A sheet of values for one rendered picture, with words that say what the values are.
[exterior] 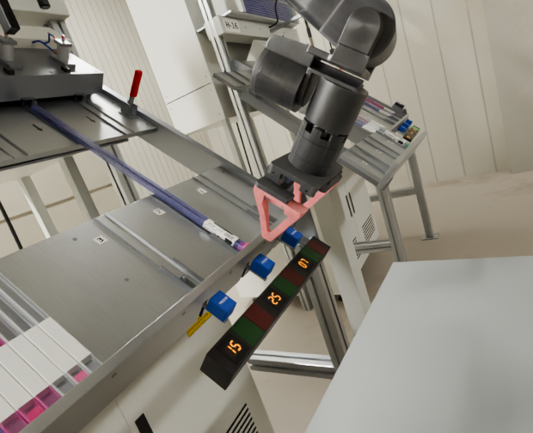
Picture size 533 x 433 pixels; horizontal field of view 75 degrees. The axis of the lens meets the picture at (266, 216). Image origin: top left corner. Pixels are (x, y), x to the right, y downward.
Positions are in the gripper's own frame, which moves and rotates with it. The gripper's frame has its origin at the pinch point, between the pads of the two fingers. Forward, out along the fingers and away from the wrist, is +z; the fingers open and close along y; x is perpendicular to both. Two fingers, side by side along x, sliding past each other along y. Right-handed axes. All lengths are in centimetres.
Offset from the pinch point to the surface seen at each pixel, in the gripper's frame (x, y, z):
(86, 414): -2.6, 29.0, 11.3
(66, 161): -70, -17, 32
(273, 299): 4.1, 3.6, 10.4
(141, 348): -2.5, 22.8, 7.5
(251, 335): 4.9, 11.2, 10.3
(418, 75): -22, -289, 0
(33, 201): -85, -16, 56
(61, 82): -56, -6, 4
